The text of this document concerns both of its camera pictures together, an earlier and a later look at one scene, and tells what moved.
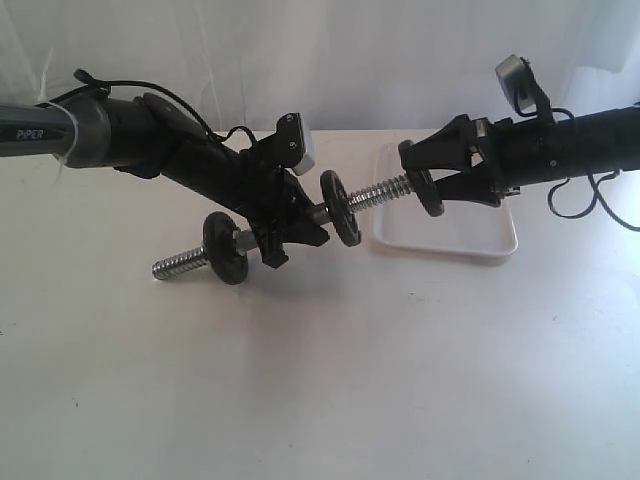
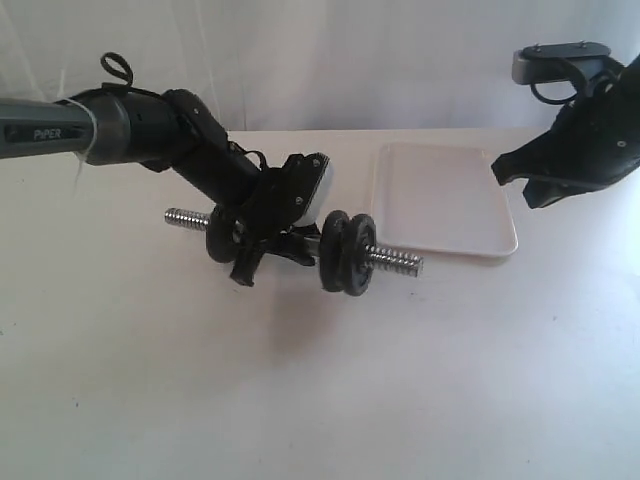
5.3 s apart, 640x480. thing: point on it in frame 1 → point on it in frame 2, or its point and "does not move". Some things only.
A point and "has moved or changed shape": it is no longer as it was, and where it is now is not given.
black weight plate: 422,182 → 359,268
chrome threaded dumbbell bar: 248,239 → 381,257
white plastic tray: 465,228 does not move
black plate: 341,208 → 335,246
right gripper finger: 473,184 → 543,191
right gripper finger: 449,147 → 540,157
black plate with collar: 227,247 has moved or changed shape
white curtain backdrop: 350,65 does not move
